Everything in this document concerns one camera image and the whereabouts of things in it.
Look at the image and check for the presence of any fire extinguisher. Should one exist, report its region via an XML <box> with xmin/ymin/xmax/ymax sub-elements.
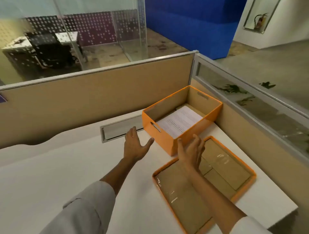
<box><xmin>253</xmin><ymin>13</ymin><xmax>268</xmax><ymax>31</ymax></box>

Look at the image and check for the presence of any glass topped desk partition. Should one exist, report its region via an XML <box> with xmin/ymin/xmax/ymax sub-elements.
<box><xmin>190</xmin><ymin>53</ymin><xmax>309</xmax><ymax>234</ymax></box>

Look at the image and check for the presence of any person's right hand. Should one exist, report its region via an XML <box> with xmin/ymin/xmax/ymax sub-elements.
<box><xmin>177</xmin><ymin>134</ymin><xmax>206</xmax><ymax>172</ymax></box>

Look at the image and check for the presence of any metal desk cable hatch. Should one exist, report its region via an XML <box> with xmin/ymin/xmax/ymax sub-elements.
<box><xmin>100</xmin><ymin>115</ymin><xmax>145</xmax><ymax>144</ymax></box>

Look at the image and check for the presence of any black office chair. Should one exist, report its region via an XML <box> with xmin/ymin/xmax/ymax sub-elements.
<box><xmin>25</xmin><ymin>31</ymin><xmax>78</xmax><ymax>69</ymax></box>

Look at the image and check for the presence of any person's left forearm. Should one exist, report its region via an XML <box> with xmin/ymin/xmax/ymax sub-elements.
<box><xmin>40</xmin><ymin>157</ymin><xmax>141</xmax><ymax>234</ymax></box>

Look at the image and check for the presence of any white printed paper sheet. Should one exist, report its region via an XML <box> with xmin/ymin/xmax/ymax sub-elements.
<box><xmin>157</xmin><ymin>106</ymin><xmax>203</xmax><ymax>139</ymax></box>

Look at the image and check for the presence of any white office desk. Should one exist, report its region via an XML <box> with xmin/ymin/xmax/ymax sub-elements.
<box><xmin>1</xmin><ymin>31</ymin><xmax>88</xmax><ymax>71</ymax></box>

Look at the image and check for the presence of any beige desk partition panel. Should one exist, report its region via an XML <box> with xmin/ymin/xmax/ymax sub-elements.
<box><xmin>0</xmin><ymin>50</ymin><xmax>199</xmax><ymax>150</ymax></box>

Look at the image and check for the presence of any person's right forearm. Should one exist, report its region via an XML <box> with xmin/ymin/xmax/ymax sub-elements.
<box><xmin>180</xmin><ymin>166</ymin><xmax>273</xmax><ymax>234</ymax></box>

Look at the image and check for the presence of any orange box lid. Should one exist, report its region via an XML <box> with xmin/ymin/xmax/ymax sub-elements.
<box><xmin>152</xmin><ymin>136</ymin><xmax>257</xmax><ymax>234</ymax></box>

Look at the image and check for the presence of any recessed wall cabinet frame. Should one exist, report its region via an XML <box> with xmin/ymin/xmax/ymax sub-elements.
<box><xmin>243</xmin><ymin>0</ymin><xmax>282</xmax><ymax>34</ymax></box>

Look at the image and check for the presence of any person's left hand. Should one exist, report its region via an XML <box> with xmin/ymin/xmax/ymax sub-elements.
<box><xmin>124</xmin><ymin>126</ymin><xmax>155</xmax><ymax>162</ymax></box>

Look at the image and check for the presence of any orange storage box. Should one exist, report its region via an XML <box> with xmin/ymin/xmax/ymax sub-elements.
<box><xmin>142</xmin><ymin>85</ymin><xmax>223</xmax><ymax>157</ymax></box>

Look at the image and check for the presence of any dotted glass wall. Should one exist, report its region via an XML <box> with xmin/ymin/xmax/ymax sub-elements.
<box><xmin>0</xmin><ymin>0</ymin><xmax>148</xmax><ymax>85</ymax></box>

